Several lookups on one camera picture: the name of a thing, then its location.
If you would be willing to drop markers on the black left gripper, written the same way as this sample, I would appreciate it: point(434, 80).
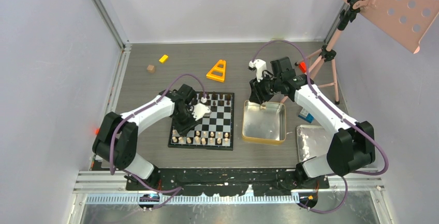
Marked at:
point(184, 129)

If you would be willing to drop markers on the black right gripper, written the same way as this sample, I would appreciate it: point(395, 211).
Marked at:
point(258, 95)

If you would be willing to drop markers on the gold tin box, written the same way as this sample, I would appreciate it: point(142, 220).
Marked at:
point(264, 126)

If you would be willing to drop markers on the black white chess board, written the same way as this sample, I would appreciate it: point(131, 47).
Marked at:
point(209, 134)

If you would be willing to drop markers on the orange triangular plastic frame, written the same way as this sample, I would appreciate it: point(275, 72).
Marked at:
point(217, 72)

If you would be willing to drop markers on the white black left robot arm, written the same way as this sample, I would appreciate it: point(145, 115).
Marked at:
point(116, 140)

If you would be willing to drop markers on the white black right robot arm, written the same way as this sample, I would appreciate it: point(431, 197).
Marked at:
point(351, 147)

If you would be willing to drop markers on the red block near stand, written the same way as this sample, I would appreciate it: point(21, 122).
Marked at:
point(302, 67)

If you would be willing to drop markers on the blue box of bits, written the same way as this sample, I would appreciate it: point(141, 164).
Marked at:
point(306, 116)

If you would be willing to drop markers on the small wooden cube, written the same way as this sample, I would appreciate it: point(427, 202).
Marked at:
point(151, 68)

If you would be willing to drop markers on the yellow rectangular block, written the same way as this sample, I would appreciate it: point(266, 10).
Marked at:
point(164, 58)

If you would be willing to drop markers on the silver tin lid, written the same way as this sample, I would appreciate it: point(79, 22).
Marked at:
point(312, 141)

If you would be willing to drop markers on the pink music stand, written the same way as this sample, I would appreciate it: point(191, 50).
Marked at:
point(405, 21)

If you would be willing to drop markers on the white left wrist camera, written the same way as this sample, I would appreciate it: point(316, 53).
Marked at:
point(200, 109)

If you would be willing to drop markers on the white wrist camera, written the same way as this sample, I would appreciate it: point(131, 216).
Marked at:
point(259, 66)
point(200, 109)

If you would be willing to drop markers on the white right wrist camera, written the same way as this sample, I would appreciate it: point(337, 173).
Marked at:
point(259, 66)

